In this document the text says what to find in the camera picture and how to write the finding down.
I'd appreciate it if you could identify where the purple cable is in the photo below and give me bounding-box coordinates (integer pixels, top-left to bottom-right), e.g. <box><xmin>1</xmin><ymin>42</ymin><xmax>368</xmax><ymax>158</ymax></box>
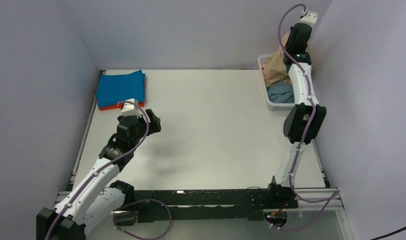
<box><xmin>267</xmin><ymin>3</ymin><xmax>341</xmax><ymax>233</ymax></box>
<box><xmin>45</xmin><ymin>100</ymin><xmax>173</xmax><ymax>240</ymax></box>

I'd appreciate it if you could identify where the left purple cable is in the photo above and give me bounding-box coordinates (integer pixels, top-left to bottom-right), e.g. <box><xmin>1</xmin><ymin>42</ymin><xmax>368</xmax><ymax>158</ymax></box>
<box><xmin>45</xmin><ymin>100</ymin><xmax>173</xmax><ymax>240</ymax></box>

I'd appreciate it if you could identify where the pink t shirt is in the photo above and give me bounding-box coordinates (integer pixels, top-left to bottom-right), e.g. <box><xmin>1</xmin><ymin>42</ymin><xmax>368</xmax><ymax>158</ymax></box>
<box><xmin>262</xmin><ymin>63</ymin><xmax>268</xmax><ymax>79</ymax></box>

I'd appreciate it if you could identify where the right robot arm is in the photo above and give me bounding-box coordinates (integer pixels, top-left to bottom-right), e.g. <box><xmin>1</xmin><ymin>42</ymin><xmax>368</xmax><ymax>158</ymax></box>
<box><xmin>263</xmin><ymin>22</ymin><xmax>327</xmax><ymax>208</ymax></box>

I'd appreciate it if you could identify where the black cable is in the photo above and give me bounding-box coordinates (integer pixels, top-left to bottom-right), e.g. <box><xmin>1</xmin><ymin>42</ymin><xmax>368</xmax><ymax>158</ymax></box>
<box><xmin>370</xmin><ymin>221</ymin><xmax>406</xmax><ymax>240</ymax></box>

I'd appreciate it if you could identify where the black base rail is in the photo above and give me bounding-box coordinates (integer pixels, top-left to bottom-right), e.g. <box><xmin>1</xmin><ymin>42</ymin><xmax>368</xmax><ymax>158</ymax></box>
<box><xmin>116</xmin><ymin>188</ymin><xmax>298</xmax><ymax>226</ymax></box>

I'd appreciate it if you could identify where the grey-blue t shirt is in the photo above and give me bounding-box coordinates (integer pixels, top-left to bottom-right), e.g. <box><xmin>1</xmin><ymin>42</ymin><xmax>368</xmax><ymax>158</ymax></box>
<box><xmin>266</xmin><ymin>80</ymin><xmax>295</xmax><ymax>104</ymax></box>

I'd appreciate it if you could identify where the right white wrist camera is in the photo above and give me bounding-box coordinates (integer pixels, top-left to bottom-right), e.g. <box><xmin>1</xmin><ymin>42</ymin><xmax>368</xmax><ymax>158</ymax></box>
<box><xmin>300</xmin><ymin>10</ymin><xmax>318</xmax><ymax>27</ymax></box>

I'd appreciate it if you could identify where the white plastic basket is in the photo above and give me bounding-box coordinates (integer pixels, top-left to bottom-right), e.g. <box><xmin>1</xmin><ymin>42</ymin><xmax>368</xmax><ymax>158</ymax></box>
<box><xmin>257</xmin><ymin>54</ymin><xmax>320</xmax><ymax>112</ymax></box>

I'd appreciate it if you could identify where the folded blue t shirt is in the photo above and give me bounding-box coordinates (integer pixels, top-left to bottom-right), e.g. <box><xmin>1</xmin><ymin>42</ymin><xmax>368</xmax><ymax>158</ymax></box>
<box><xmin>94</xmin><ymin>69</ymin><xmax>146</xmax><ymax>109</ymax></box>

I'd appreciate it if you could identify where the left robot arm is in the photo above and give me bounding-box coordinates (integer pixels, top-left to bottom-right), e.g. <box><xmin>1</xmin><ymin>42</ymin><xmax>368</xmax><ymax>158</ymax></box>
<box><xmin>36</xmin><ymin>109</ymin><xmax>161</xmax><ymax>240</ymax></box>

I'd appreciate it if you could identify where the beige t shirt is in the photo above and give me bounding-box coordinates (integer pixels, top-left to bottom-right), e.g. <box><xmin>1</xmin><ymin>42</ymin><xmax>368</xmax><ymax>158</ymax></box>
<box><xmin>265</xmin><ymin>41</ymin><xmax>311</xmax><ymax>87</ymax></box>

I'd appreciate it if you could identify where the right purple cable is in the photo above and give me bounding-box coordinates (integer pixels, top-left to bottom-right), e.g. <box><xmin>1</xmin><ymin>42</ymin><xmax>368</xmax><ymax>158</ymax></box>
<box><xmin>267</xmin><ymin>3</ymin><xmax>341</xmax><ymax>233</ymax></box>

